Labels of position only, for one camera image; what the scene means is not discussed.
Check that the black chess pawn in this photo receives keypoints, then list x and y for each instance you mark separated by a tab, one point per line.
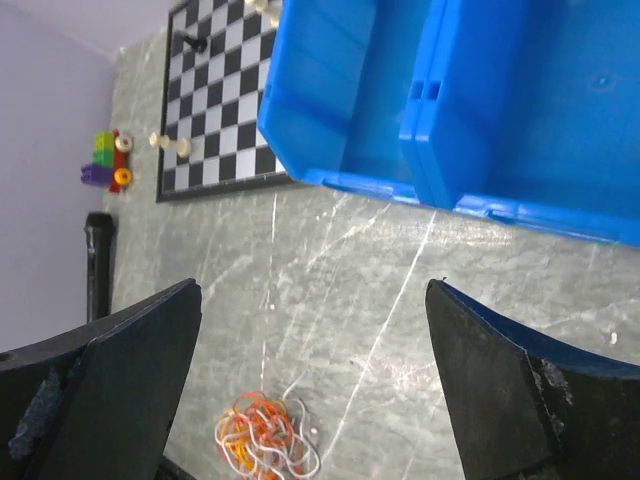
197	44

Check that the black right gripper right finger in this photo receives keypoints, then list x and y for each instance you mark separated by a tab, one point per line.
524	405

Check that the blue plastic three-compartment bin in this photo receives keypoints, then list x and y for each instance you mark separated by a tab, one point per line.
521	112

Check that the white chess piece far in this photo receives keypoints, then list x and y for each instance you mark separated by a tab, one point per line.
271	9

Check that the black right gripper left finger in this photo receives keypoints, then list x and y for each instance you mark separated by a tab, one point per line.
99	401

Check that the black and white chessboard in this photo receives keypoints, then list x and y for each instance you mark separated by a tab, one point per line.
213	99

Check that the white chess pawn near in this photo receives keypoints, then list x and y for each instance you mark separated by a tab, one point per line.
181	146

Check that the black microphone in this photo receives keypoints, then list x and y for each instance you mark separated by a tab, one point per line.
99	231

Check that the colourful toy block car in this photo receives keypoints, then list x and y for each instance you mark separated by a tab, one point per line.
109	166

